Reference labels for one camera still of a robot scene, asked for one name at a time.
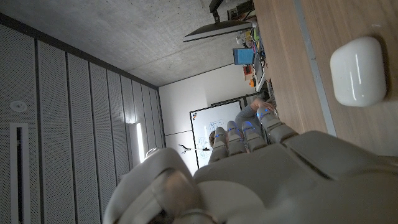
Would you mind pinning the ceiling light strip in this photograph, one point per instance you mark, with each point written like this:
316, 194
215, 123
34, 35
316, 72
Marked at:
140, 141

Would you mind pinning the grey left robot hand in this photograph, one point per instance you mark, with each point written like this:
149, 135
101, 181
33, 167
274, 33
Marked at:
280, 186

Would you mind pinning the black monitor stand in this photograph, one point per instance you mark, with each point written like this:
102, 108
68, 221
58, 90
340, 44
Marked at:
215, 11

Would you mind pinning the small orange object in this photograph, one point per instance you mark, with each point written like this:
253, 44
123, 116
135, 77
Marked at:
252, 82

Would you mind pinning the white airpods case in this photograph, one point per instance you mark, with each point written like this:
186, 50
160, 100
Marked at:
357, 71

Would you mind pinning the black computer monitor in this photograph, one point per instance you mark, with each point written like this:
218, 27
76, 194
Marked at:
217, 29

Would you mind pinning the blue box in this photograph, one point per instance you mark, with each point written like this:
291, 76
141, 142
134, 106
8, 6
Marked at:
243, 56

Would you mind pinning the round smoke detector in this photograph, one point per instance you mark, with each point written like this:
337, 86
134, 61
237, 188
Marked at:
18, 106

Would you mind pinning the ceiling vent slot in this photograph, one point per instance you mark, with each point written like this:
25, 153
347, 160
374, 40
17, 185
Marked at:
19, 174

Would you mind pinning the person in grey t-shirt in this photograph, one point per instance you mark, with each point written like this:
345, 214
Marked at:
245, 115

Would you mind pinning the black keyboard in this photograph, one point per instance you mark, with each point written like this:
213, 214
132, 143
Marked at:
271, 93

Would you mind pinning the orange box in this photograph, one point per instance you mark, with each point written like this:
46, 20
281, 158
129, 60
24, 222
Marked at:
247, 69

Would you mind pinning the whiteboard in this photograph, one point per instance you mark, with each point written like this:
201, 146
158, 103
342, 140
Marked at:
205, 124

